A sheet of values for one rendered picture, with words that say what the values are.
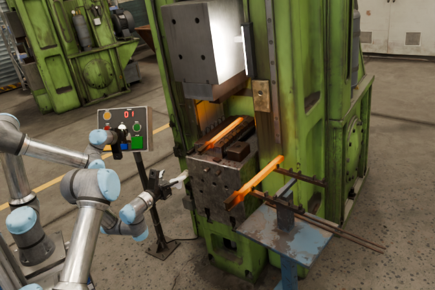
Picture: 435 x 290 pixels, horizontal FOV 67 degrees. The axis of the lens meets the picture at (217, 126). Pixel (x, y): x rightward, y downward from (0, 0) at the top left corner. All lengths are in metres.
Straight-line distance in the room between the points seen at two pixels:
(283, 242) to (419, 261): 1.25
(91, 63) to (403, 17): 5.49
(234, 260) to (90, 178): 1.35
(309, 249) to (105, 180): 0.93
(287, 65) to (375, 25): 5.33
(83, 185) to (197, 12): 0.93
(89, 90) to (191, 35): 4.92
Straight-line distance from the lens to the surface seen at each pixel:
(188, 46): 1.73
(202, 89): 1.76
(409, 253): 2.70
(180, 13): 1.71
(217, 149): 1.88
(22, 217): 1.70
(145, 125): 2.07
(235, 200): 1.47
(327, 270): 2.49
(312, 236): 1.66
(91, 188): 1.25
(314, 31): 1.95
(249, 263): 2.26
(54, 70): 6.40
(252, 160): 1.90
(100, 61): 6.45
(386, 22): 6.81
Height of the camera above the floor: 1.88
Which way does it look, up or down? 25 degrees down
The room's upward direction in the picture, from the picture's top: 9 degrees counter-clockwise
